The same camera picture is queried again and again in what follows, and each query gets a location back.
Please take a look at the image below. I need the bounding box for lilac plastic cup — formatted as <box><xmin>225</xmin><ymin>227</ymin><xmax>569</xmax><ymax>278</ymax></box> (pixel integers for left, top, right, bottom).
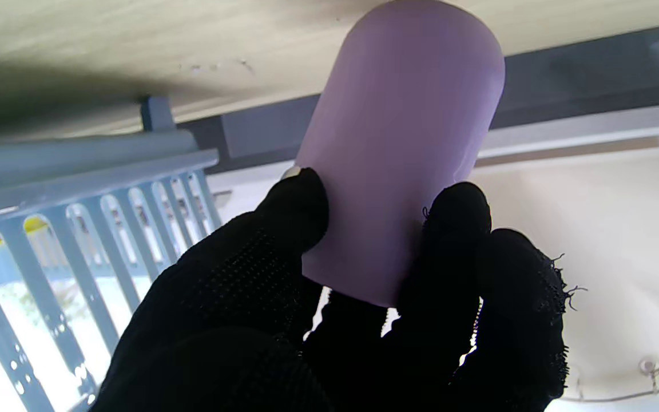
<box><xmin>294</xmin><ymin>0</ymin><xmax>506</xmax><ymax>308</ymax></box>

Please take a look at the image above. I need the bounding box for blue plastic dish rack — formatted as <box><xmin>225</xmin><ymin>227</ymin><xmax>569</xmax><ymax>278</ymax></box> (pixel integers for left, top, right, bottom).
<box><xmin>0</xmin><ymin>96</ymin><xmax>221</xmax><ymax>412</ymax></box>

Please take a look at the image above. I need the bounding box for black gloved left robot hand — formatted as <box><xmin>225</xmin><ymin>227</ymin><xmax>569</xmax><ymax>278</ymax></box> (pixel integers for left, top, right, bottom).
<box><xmin>89</xmin><ymin>167</ymin><xmax>570</xmax><ymax>412</ymax></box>

